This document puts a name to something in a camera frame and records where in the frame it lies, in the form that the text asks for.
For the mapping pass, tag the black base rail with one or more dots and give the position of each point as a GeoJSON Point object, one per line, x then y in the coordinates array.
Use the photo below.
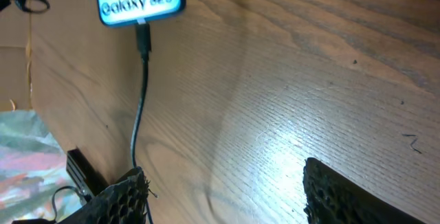
{"type": "Point", "coordinates": [90, 182]}

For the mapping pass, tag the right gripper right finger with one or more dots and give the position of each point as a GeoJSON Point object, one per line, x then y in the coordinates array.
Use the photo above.
{"type": "Point", "coordinates": [332, 198]}

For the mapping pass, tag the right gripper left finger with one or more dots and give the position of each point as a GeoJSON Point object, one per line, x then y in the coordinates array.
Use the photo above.
{"type": "Point", "coordinates": [124, 202]}

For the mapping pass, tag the colourful painted backdrop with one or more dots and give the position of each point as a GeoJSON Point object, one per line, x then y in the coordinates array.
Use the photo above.
{"type": "Point", "coordinates": [32, 169]}

